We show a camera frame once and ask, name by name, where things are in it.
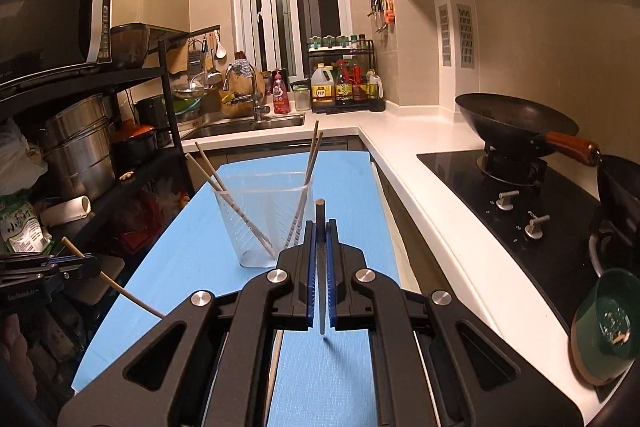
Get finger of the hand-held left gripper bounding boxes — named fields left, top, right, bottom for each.
left=46, top=263, right=101, bottom=284
left=0, top=253, right=101, bottom=269

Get row of spice jars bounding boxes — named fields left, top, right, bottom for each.
left=308, top=34, right=368, bottom=49

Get black microwave oven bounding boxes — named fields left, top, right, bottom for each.
left=0, top=0, right=113, bottom=85

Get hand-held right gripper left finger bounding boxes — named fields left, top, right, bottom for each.
left=57, top=219, right=318, bottom=427

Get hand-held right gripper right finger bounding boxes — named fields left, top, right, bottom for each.
left=327, top=219, right=583, bottom=427

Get red capped sauce bottle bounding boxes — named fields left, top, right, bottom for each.
left=350, top=59, right=368, bottom=102

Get black shelf rack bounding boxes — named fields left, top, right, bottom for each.
left=0, top=24, right=221, bottom=258

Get black wok with wooden handle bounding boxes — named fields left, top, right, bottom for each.
left=455, top=93, right=603, bottom=168

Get pink dish soap bottle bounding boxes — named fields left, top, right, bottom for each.
left=270, top=68, right=291, bottom=115

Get steel sink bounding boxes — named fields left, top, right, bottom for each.
left=177, top=113, right=307, bottom=142

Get hanging kitchen scissors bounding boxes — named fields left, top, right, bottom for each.
left=369, top=0, right=387, bottom=35

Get black pot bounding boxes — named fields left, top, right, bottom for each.
left=134, top=94, right=168, bottom=138

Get wide wall vent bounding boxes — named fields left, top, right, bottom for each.
left=456, top=4, right=475, bottom=70

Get clear plastic utensil holder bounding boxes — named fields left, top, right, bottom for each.
left=210, top=172, right=315, bottom=269

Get green packet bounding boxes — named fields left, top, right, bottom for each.
left=0, top=194, right=56, bottom=255

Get bunch of wooden chopsticks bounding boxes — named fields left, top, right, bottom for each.
left=185, top=120, right=325, bottom=260

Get wooden cutting board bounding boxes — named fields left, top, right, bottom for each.
left=218, top=59, right=266, bottom=118

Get oil bottle with yellow label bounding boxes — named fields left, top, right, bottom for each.
left=310, top=63, right=336, bottom=106

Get steel bowl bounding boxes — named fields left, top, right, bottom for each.
left=172, top=74, right=208, bottom=98

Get white paper roll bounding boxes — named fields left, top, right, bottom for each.
left=40, top=195, right=92, bottom=228

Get black frying pan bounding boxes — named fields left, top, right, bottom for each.
left=595, top=154, right=640, bottom=258

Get black spice rack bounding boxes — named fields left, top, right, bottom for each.
left=307, top=39, right=386, bottom=114

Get large steel pot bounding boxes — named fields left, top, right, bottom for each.
left=40, top=93, right=117, bottom=202

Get chrome faucet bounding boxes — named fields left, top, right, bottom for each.
left=222, top=64, right=271, bottom=124

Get red plastic bag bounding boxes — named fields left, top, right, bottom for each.
left=135, top=187, right=191, bottom=253

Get dark soy sauce bottle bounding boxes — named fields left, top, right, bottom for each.
left=334, top=59, right=353, bottom=104

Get black glass gas hob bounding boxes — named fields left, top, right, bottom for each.
left=416, top=149, right=640, bottom=333

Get silver hob knob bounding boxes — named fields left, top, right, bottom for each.
left=492, top=189, right=521, bottom=212
left=522, top=216, right=550, bottom=240

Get dark bowl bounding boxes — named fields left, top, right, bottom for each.
left=110, top=23, right=151, bottom=70

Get brown handled fork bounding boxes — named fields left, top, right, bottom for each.
left=314, top=198, right=328, bottom=337

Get blue cloth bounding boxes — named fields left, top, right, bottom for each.
left=72, top=150, right=406, bottom=427

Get narrow wall vent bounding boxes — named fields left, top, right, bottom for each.
left=438, top=4, right=451, bottom=68

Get green basin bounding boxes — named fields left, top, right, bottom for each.
left=172, top=97, right=202, bottom=120

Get white plastic bag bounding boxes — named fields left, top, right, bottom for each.
left=0, top=118, right=48, bottom=200

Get thin bamboo chopstick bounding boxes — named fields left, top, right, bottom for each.
left=61, top=237, right=167, bottom=319

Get pot with orange lid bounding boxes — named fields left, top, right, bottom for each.
left=109, top=119, right=158, bottom=165

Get black burner grate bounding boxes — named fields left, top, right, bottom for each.
left=477, top=142, right=548, bottom=188

